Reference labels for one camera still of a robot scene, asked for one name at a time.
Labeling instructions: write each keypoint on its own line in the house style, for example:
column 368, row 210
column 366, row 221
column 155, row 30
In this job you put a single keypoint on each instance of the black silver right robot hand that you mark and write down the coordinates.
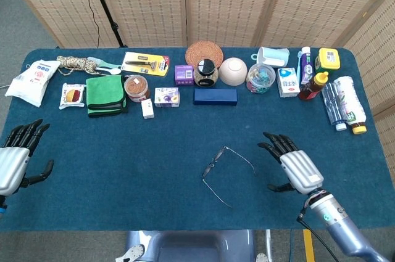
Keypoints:
column 301, row 169

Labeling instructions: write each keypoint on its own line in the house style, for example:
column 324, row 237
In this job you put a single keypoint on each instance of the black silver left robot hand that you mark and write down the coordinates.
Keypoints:
column 12, row 166

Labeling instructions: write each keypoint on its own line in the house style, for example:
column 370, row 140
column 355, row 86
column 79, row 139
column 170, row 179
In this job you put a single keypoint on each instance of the thin-framed eyeglasses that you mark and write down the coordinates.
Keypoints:
column 212, row 165

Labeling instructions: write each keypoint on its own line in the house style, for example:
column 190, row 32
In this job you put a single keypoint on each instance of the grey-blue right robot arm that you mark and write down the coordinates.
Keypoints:
column 342, row 228

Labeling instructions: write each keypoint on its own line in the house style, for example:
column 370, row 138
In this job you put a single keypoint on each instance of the navy blue glasses case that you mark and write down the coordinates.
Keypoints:
column 216, row 97

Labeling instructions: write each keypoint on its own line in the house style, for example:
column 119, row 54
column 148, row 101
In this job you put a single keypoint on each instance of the clear plastic water bottle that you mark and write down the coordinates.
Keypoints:
column 331, row 104

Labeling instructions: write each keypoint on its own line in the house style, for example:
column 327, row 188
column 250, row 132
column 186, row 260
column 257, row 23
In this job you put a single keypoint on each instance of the yellow floor tape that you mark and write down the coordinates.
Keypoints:
column 308, row 249

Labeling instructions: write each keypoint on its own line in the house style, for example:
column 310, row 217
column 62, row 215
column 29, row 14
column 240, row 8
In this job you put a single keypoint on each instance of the white table leg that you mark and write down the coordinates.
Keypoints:
column 268, row 243

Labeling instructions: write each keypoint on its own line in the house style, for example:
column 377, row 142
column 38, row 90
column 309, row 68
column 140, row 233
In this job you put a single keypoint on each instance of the honey bottle yellow cap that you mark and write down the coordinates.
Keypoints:
column 311, row 87

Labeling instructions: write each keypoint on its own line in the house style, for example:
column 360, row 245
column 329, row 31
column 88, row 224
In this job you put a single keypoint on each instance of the white drink bottle yellow cap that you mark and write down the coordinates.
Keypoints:
column 348, row 101

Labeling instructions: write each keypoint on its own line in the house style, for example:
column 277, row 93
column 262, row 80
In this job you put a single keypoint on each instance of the blue table cloth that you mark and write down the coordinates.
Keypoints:
column 92, row 138

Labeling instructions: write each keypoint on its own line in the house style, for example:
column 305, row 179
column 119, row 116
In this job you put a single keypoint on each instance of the white salt bag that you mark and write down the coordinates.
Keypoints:
column 31, row 80

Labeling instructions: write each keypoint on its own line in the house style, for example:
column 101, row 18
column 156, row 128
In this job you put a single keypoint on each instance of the white blue carton box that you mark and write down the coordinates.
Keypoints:
column 287, row 81

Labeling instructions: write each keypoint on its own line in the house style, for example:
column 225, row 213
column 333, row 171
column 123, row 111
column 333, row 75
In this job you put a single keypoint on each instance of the white snack packet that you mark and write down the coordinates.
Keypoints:
column 71, row 95

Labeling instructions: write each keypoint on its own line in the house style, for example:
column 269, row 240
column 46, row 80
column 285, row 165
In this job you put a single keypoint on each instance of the clear jar of binder clips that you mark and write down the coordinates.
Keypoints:
column 260, row 78

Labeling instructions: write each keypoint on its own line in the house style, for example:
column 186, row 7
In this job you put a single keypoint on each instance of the white purple toothpaste tube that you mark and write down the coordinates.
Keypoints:
column 306, row 64

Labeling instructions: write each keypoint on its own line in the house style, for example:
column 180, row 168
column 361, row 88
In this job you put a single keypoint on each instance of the blue toothbrush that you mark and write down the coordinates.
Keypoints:
column 299, row 58

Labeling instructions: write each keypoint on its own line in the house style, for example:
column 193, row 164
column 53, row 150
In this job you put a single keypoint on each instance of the green jar yellow lid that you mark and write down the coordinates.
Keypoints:
column 328, row 57

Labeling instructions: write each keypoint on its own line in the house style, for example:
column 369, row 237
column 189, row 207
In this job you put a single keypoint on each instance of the white light-blue cup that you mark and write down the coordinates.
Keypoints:
column 271, row 57

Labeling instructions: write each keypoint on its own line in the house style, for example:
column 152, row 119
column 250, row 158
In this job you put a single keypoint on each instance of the folded green towel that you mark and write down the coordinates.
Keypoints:
column 105, row 92

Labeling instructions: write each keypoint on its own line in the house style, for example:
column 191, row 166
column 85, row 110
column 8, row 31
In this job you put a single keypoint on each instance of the beige upturned bowl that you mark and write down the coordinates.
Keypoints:
column 233, row 72

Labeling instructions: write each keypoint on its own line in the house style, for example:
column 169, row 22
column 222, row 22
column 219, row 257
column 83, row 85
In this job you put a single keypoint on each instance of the grey-blue robot torso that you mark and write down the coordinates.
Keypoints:
column 191, row 246

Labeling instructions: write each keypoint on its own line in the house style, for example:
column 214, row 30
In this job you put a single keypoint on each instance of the glass jar black lid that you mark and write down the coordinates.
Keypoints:
column 205, row 67

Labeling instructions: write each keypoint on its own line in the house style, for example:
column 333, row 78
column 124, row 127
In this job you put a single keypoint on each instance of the small white box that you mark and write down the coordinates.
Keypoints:
column 147, row 109

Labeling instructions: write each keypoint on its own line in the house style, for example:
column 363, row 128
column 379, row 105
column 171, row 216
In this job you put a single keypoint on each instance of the clear jar of rubber bands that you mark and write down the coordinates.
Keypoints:
column 136, row 86

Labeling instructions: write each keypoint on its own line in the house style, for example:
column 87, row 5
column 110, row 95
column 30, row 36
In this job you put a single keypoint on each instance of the purple cardboard box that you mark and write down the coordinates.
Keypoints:
column 184, row 74

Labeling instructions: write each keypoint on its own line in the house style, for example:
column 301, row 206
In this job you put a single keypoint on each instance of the white purple printed box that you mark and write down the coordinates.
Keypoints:
column 166, row 97

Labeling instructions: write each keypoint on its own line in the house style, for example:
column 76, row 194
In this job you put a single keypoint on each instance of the round woven rattan coaster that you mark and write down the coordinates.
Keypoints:
column 203, row 50

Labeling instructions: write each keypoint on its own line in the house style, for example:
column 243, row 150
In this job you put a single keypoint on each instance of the razor in yellow package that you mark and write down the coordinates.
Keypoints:
column 145, row 63

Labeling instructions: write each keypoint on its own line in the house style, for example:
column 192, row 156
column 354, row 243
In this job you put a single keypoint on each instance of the bamboo folding screen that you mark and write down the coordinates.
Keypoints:
column 148, row 3

